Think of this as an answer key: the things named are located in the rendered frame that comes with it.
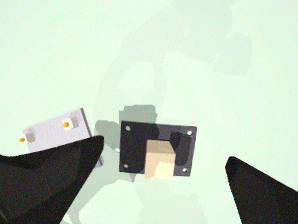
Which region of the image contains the grey base with gold pins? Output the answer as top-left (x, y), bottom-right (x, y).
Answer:
top-left (19, 108), bottom-right (93, 153)

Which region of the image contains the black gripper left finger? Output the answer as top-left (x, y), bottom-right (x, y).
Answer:
top-left (0, 135), bottom-right (104, 224)

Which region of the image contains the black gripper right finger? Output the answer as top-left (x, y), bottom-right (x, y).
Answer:
top-left (225, 156), bottom-right (298, 224)

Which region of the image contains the black board with beige square handle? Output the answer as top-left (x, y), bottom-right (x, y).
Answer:
top-left (118, 121), bottom-right (197, 180)

